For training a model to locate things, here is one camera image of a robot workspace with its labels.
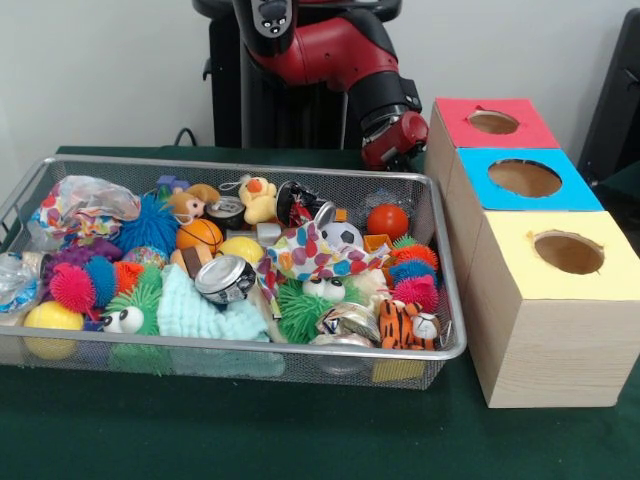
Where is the wooden box with three holes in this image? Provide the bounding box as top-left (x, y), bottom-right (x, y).
top-left (422, 96), bottom-right (640, 409)

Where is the blue spiky ball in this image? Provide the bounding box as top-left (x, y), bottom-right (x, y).
top-left (112, 193), bottom-right (181, 254)

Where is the black upright panel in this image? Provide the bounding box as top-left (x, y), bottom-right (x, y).
top-left (577, 7), bottom-right (640, 189)

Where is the dark green side tablecloth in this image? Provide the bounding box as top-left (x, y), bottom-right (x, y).
top-left (594, 160), bottom-right (640, 236)

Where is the mint green cloth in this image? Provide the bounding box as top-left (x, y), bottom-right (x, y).
top-left (157, 264), bottom-right (271, 344)

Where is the red-orange ball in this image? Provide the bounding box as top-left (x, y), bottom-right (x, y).
top-left (367, 203), bottom-right (410, 241)

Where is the plain yellow ball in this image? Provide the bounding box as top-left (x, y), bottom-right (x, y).
top-left (217, 236), bottom-right (266, 266)

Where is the yellow duck plush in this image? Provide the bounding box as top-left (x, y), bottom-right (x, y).
top-left (237, 174), bottom-right (279, 225)

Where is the orange tiger plush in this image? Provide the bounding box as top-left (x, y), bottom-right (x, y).
top-left (377, 298), bottom-right (444, 352)

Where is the silver wire mesh bin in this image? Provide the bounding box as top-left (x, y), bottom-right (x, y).
top-left (0, 155), bottom-right (469, 392)

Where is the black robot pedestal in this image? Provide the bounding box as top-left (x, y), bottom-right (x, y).
top-left (202, 0), bottom-right (404, 150)

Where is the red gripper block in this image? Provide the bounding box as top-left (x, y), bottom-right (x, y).
top-left (362, 110), bottom-right (430, 172)

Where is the small soccer ball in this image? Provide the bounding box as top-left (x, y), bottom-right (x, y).
top-left (319, 221), bottom-right (365, 250)

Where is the polka-dot crumpled cloth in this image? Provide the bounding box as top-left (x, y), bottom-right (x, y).
top-left (254, 219), bottom-right (394, 301)

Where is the crushed silver can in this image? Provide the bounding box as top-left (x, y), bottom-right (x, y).
top-left (194, 255), bottom-right (259, 306)

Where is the small orange basketball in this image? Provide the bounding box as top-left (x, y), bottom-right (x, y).
top-left (175, 218), bottom-right (225, 254)

